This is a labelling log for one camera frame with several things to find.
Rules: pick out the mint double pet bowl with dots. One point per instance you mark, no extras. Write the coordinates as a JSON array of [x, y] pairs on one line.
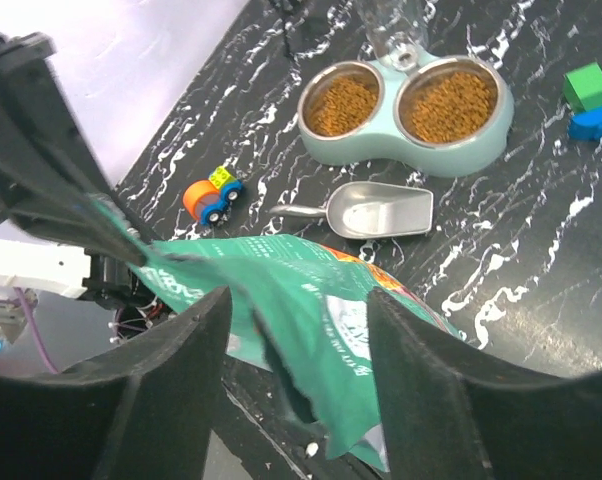
[[446, 117]]

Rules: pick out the green toy block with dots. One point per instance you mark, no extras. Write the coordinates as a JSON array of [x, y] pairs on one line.
[[582, 88]]

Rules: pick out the black microphone tripod stand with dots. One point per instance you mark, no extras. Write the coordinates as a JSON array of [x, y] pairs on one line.
[[296, 33]]

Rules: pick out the blue toy block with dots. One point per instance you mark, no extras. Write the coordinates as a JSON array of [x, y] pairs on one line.
[[586, 126]]

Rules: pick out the orange blue toy car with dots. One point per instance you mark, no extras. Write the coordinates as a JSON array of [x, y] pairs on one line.
[[207, 200]]

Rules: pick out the clear water bottle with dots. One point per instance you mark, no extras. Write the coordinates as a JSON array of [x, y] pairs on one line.
[[396, 30]]

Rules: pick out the green pet food bag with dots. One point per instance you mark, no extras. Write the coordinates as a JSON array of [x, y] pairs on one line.
[[297, 306]]

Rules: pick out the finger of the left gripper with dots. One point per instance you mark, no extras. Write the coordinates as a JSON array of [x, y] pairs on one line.
[[51, 186]]

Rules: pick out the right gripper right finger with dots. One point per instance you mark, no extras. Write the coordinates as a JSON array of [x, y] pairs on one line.
[[450, 411]]

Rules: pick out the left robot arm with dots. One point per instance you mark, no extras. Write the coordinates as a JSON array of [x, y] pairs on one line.
[[28, 262]]

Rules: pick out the metal food scoop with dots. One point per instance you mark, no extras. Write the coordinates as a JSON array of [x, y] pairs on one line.
[[363, 210]]

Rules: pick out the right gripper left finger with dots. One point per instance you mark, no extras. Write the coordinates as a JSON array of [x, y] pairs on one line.
[[143, 410]]

